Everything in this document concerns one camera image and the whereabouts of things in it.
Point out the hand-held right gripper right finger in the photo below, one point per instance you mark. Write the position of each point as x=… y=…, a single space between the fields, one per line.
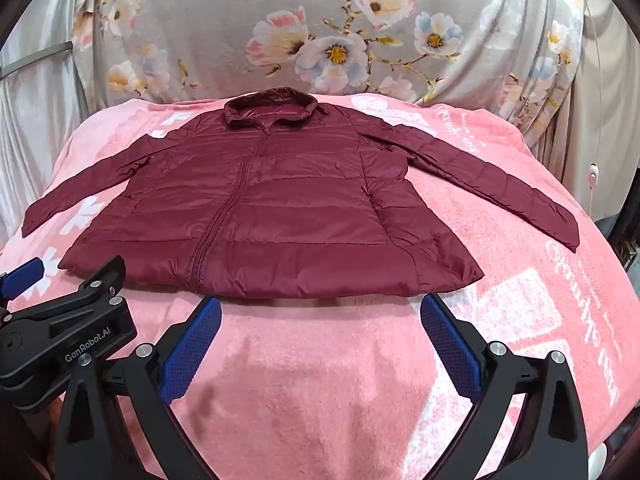
x=450 y=342

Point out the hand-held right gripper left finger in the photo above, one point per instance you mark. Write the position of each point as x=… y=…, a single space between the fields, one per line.
x=192 y=347

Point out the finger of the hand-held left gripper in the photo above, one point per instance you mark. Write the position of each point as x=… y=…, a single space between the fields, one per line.
x=22 y=274
x=102 y=280

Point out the maroon puffer jacket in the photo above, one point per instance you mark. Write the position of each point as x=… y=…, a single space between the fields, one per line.
x=300 y=210

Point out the pink printed blanket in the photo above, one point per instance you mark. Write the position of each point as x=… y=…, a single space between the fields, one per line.
x=325 y=385

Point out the grey satin curtain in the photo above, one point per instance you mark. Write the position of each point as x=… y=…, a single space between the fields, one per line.
x=40 y=135

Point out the grey floral bedsheet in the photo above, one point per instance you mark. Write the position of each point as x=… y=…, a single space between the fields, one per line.
x=225 y=35

